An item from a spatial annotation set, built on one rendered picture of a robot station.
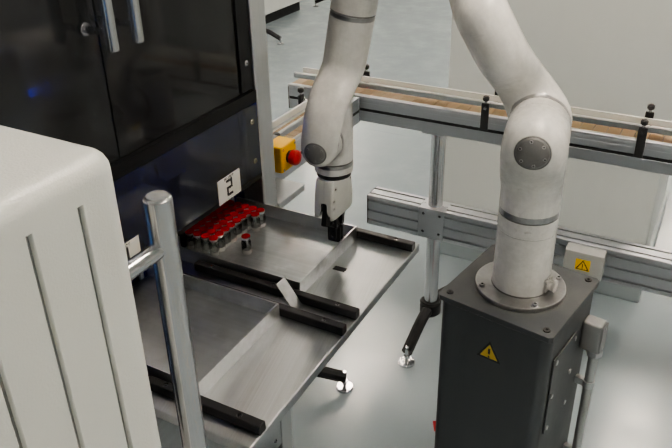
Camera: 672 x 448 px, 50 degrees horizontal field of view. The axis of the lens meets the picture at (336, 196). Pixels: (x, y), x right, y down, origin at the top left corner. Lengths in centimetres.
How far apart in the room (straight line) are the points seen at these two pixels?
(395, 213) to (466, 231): 27
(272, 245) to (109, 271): 113
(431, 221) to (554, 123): 127
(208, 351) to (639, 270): 148
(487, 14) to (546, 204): 38
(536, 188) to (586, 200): 162
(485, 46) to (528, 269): 47
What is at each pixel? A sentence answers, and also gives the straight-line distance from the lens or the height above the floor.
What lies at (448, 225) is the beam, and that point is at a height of 50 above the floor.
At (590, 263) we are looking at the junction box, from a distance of 240.
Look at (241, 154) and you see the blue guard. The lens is 169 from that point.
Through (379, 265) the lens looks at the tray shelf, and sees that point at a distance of 161.
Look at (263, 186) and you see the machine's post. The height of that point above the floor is 96.
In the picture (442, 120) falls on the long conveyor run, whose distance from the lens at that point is 236.
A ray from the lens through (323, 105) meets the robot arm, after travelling 142.
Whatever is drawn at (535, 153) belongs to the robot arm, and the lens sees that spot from 133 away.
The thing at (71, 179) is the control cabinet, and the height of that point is 154.
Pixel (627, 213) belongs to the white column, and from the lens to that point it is 302.
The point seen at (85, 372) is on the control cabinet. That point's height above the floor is 139.
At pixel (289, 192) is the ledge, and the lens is 193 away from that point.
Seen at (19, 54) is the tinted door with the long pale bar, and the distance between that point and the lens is 122.
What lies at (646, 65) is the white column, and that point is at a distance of 280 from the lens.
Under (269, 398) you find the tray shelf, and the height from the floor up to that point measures 88.
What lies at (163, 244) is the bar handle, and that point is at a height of 144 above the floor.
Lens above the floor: 176
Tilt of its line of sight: 28 degrees down
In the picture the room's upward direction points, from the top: 1 degrees counter-clockwise
